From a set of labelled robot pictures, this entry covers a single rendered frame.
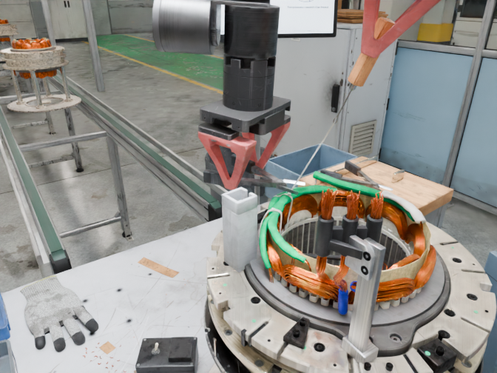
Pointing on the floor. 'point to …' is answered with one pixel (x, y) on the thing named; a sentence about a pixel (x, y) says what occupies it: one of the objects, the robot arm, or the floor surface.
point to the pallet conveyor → (46, 240)
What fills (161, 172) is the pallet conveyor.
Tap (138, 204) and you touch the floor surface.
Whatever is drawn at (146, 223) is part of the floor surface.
